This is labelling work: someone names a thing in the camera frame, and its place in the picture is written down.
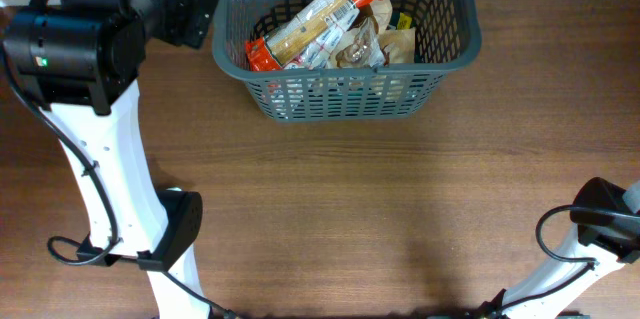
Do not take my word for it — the orange spaghetti packet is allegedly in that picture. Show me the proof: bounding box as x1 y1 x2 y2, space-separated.
245 0 373 72

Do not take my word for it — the brown white snack bag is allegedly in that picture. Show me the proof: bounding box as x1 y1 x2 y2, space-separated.
327 0 392 69

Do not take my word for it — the beige noodle packet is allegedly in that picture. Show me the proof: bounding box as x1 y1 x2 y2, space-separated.
369 27 419 105

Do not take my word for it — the green coffee bag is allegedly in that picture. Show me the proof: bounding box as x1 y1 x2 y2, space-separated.
388 11 415 30

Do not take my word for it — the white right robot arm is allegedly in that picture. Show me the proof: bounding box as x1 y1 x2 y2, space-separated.
472 177 639 318

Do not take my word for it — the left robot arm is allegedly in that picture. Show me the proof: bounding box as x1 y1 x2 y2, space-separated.
1 0 218 318

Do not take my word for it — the grey plastic basket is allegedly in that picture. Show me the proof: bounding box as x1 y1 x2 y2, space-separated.
212 0 481 122

